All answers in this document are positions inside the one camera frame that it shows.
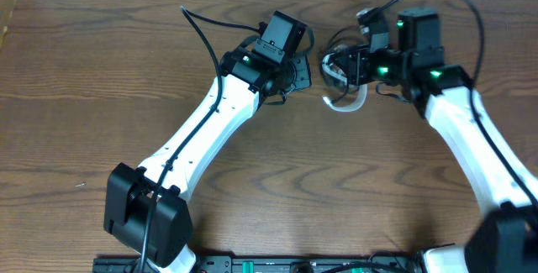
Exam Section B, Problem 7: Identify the white cable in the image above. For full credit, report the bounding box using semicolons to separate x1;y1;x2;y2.
321;45;369;113

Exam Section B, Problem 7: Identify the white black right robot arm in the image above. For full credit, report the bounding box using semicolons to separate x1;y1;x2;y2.
320;8;537;273

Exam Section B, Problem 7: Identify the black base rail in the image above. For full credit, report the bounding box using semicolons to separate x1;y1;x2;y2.
92;255;425;273

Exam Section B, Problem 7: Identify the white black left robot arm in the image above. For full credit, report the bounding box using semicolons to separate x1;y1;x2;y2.
103;11;314;272

